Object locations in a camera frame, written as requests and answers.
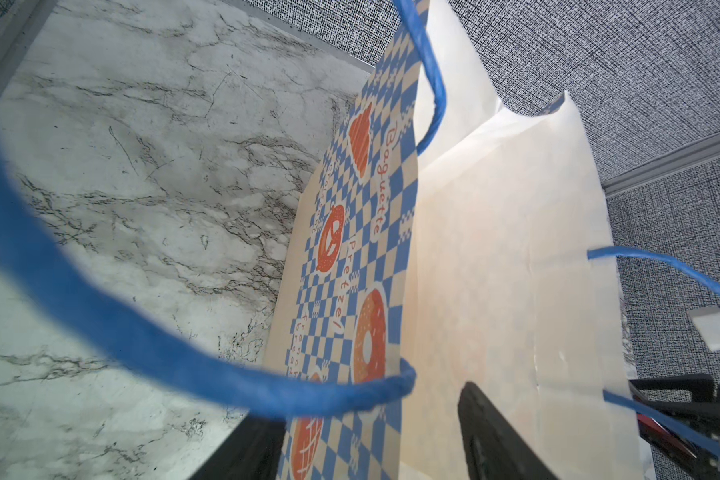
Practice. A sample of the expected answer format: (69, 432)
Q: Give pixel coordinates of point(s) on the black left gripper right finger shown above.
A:
(493, 448)

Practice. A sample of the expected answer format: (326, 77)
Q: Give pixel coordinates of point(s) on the red silicone steel tongs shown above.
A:
(680, 452)

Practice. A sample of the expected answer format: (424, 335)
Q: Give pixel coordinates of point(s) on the blue checkered paper bag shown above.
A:
(236, 185)

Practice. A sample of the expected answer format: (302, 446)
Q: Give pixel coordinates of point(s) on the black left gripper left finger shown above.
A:
(252, 451)

